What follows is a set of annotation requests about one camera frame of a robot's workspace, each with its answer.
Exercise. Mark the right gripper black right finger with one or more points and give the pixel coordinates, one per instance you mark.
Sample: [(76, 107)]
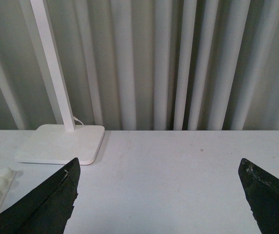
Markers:
[(262, 193)]

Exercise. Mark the white lamp stand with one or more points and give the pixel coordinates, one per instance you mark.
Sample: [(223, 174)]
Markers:
[(58, 143)]

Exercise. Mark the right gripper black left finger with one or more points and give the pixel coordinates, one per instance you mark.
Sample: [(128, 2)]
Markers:
[(47, 208)]

